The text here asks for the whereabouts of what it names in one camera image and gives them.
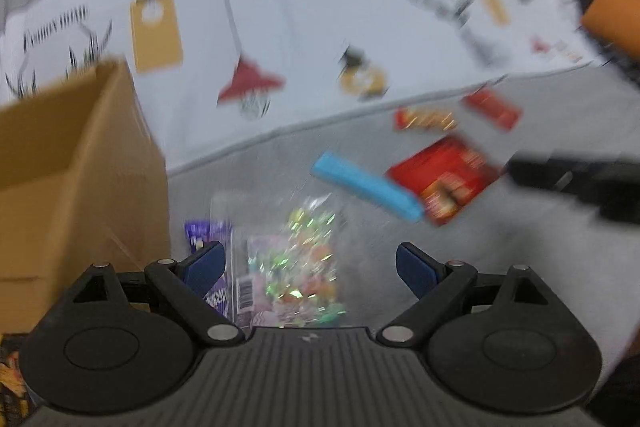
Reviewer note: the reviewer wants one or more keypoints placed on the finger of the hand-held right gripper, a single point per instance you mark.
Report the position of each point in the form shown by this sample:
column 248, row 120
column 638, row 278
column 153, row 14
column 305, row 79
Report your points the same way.
column 575, row 179

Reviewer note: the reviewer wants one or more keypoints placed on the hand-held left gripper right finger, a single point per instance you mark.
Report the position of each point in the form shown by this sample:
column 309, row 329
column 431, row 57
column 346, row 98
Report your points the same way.
column 414, row 271

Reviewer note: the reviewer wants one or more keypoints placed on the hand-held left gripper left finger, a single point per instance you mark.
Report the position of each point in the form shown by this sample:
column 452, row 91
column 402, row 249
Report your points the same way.
column 206, row 263

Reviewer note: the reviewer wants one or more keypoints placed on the clear bag of colourful candies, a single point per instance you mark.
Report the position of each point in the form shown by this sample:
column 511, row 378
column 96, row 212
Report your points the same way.
column 295, row 257

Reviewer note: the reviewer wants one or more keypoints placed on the large red snack packet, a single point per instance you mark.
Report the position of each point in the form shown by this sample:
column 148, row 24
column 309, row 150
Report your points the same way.
column 445, row 177

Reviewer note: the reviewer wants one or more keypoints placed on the brown cardboard box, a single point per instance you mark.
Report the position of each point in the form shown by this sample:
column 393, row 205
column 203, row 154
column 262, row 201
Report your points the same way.
column 75, row 187

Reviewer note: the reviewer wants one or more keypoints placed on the purple snack packet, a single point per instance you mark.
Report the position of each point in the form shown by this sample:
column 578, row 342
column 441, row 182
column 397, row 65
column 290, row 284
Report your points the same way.
column 215, row 237

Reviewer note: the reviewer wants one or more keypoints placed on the blue snack bar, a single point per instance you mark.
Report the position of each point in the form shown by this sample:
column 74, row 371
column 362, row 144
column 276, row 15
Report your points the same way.
column 365, row 187

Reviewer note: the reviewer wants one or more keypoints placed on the small red snack packet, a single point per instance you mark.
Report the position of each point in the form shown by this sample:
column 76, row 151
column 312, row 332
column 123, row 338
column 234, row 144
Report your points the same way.
column 492, row 108

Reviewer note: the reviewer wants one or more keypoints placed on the red and gold snack packet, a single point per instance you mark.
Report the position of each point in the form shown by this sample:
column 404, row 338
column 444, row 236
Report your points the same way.
column 425, row 119

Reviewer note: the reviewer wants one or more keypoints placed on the orange cylinder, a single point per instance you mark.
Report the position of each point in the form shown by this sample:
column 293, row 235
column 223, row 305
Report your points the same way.
column 612, row 9

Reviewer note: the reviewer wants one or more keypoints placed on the dark orange printed packet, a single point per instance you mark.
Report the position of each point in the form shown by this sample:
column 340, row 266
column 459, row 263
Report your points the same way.
column 11, row 382

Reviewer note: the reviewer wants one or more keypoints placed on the white printed cloth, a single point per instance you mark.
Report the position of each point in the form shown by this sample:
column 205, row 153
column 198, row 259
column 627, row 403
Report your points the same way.
column 310, row 22

